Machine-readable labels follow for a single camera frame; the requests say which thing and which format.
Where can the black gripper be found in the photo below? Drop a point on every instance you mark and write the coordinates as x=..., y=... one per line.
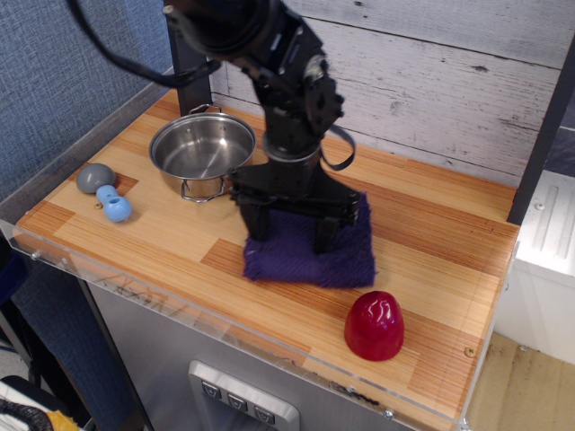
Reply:
x=301, y=187

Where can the purple terry cloth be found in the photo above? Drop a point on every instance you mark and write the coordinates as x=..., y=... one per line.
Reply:
x=287, y=255

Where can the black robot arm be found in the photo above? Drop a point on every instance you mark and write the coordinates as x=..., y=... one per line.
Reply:
x=285, y=61

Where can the stainless steel pot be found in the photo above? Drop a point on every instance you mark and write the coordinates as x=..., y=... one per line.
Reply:
x=195, y=152

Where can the yellow object at corner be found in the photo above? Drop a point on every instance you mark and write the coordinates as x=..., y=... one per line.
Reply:
x=60, y=422

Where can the red plastic dome toy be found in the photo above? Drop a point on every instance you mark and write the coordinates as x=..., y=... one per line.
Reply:
x=374, y=328

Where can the silver button control panel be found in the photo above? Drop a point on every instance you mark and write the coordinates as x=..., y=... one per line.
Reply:
x=228, y=403

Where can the blue and grey toy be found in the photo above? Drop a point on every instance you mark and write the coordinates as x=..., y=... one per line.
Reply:
x=99, y=179

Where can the clear acrylic table edge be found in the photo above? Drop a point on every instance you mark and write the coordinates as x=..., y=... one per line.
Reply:
x=446, y=276

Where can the white ribbed appliance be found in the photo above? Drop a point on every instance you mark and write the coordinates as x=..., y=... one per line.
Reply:
x=537, y=305

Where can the black left corner post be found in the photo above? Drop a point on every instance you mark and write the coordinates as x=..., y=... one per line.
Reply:
x=184, y=58

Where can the black corner post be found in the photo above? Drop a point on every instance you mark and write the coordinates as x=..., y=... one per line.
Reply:
x=544, y=141
x=184, y=58

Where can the black right corner post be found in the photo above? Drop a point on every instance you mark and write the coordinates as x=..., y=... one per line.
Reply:
x=544, y=141

